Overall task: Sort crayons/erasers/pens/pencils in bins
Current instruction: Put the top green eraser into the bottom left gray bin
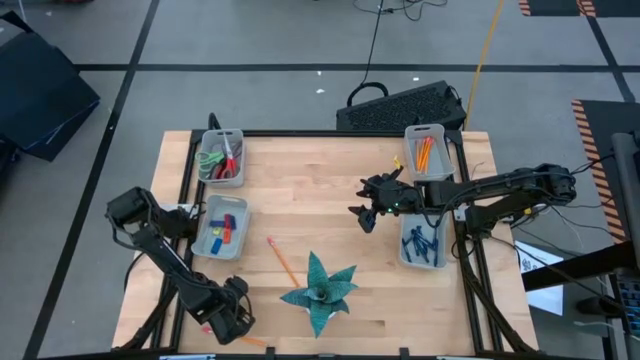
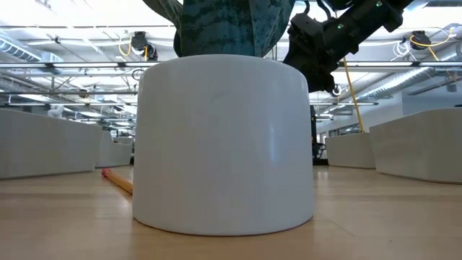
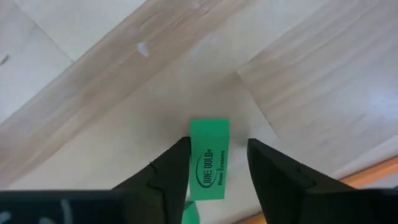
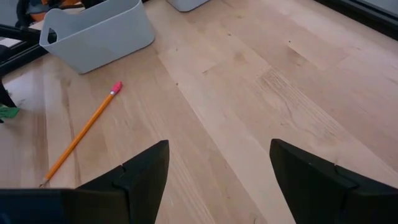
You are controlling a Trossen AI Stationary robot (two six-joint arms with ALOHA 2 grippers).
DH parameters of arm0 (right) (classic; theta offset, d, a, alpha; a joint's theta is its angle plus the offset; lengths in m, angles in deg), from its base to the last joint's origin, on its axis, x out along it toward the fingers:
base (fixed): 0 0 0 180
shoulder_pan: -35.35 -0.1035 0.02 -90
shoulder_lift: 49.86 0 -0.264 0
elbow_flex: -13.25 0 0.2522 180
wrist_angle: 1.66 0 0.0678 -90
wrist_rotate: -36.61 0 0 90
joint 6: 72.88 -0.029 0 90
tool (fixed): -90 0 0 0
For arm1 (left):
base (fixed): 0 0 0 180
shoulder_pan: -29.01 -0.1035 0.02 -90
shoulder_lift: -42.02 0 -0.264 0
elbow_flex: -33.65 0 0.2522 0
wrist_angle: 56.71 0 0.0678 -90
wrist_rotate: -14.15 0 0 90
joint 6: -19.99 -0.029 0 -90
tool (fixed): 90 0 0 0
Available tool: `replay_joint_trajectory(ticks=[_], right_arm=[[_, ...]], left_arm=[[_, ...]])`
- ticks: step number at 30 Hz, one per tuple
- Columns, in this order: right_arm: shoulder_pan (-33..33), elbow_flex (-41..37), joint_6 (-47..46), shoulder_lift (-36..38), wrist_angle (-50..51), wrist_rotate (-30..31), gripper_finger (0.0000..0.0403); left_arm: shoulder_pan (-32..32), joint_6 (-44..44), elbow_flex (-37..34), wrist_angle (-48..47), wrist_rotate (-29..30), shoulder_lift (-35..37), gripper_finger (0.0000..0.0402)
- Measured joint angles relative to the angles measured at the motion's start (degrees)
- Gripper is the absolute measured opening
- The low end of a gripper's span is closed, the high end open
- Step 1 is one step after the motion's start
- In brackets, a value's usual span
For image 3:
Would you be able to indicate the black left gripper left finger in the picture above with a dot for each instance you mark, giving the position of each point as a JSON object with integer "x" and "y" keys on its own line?
{"x": 164, "y": 193}

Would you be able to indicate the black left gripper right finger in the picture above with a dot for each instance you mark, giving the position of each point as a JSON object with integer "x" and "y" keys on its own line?
{"x": 286, "y": 196}

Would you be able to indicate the green eraser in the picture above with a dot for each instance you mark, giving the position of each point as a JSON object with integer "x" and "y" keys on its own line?
{"x": 208, "y": 140}

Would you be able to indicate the green marker clip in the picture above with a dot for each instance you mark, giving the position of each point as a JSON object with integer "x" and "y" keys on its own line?
{"x": 190, "y": 214}

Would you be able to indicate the orange wooden pencil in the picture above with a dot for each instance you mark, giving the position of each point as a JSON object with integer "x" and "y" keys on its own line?
{"x": 373, "y": 175}

